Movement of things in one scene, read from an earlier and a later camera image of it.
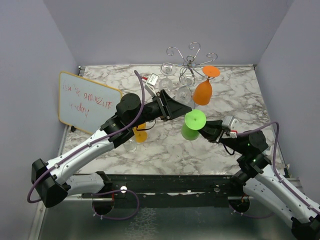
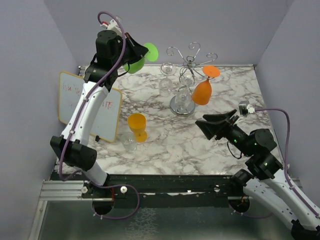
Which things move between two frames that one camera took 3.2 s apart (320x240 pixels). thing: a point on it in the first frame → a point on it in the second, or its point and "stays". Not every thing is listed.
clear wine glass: x=130 y=146 stays
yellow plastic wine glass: x=140 y=136 stays
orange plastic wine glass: x=203 y=91 stays
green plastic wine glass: x=194 y=120 → x=151 y=55
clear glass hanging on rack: x=167 y=69 stays
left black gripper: x=173 y=108 → x=138 y=50
